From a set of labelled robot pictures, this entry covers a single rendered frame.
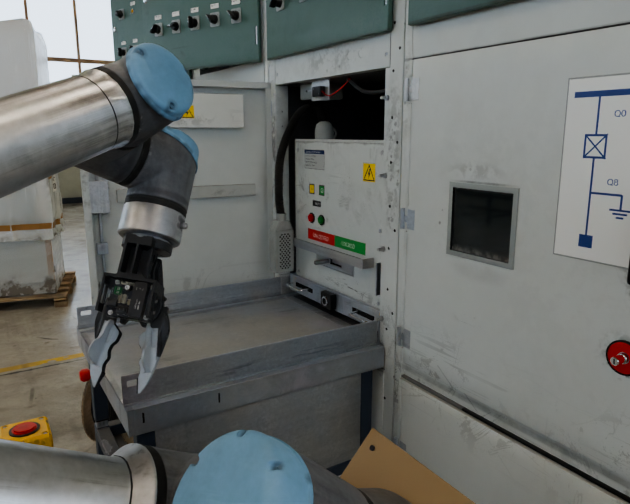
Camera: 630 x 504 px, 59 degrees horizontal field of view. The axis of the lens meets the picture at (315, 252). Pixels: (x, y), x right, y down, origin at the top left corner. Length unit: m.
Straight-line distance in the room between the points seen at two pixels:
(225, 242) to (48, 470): 1.39
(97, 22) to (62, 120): 12.35
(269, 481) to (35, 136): 0.40
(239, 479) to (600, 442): 0.71
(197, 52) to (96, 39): 10.68
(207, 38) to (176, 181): 1.41
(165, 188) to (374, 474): 0.51
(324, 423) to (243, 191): 0.85
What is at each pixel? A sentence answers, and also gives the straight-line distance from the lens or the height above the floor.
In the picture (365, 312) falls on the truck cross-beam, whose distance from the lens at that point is 1.63.
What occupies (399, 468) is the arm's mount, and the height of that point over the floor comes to 0.96.
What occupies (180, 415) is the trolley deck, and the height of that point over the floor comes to 0.81.
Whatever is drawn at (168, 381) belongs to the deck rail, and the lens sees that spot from 1.29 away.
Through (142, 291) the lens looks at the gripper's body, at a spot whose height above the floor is 1.20.
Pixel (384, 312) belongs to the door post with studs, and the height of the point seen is 0.94.
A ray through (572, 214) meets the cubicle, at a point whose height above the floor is 1.27.
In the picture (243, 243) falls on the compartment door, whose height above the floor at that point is 1.03.
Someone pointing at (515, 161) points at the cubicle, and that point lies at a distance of 1.13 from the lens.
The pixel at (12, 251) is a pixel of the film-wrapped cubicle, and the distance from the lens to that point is 5.15.
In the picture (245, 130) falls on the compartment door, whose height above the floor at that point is 1.42.
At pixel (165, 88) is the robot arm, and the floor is 1.46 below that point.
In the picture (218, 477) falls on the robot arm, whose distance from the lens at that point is 0.64.
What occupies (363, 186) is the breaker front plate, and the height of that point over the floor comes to 1.26.
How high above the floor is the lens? 1.41
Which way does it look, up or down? 12 degrees down
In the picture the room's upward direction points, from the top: straight up
